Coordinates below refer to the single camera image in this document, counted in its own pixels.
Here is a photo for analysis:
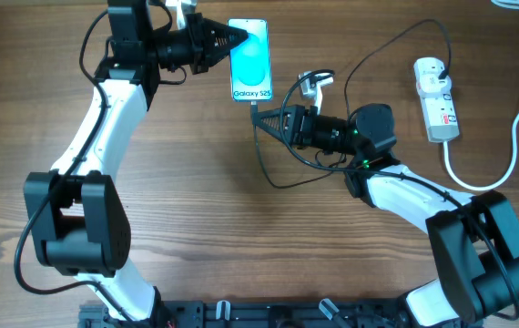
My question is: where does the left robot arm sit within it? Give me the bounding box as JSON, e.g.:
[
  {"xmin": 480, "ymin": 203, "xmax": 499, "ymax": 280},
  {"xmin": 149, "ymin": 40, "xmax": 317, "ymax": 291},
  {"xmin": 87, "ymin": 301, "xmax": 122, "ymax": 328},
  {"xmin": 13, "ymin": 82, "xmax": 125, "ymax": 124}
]
[{"xmin": 21, "ymin": 1, "xmax": 249, "ymax": 327}]

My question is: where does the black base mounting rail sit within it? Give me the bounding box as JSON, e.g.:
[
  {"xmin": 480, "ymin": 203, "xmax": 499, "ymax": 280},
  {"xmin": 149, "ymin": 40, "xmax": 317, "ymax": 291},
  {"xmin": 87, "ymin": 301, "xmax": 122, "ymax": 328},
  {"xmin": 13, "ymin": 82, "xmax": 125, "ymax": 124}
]
[{"xmin": 76, "ymin": 298, "xmax": 424, "ymax": 328}]

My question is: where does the black USB charging cable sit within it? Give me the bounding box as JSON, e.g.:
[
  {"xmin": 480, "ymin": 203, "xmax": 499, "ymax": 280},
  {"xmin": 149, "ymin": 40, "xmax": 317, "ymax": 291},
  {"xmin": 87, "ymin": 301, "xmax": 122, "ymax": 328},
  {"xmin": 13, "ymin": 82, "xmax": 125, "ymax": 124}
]
[{"xmin": 249, "ymin": 18, "xmax": 453, "ymax": 190}]

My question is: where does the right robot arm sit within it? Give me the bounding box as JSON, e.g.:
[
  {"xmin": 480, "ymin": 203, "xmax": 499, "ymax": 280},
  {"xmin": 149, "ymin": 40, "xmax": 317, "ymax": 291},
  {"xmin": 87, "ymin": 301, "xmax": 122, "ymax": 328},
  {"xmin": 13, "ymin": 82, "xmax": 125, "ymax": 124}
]
[{"xmin": 250, "ymin": 104, "xmax": 519, "ymax": 327}]

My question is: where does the white power strip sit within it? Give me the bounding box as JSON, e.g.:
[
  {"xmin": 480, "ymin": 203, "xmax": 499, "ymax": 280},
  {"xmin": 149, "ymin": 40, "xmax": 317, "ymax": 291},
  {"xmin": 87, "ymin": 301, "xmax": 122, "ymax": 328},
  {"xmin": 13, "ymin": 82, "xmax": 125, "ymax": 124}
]
[{"xmin": 413, "ymin": 57, "xmax": 460, "ymax": 143}]

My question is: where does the white USB charger plug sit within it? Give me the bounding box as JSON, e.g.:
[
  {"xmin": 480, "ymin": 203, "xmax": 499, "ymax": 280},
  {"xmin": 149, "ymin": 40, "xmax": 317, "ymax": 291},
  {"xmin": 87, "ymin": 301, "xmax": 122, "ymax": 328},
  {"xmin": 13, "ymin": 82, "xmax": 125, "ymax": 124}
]
[{"xmin": 416, "ymin": 74, "xmax": 452, "ymax": 98}]

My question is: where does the smartphone with cyan screen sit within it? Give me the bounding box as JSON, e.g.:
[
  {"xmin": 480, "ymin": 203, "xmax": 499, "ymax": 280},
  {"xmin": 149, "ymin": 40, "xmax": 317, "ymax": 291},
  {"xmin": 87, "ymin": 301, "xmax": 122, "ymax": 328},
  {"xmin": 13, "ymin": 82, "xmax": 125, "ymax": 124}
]
[{"xmin": 228, "ymin": 18, "xmax": 273, "ymax": 102}]

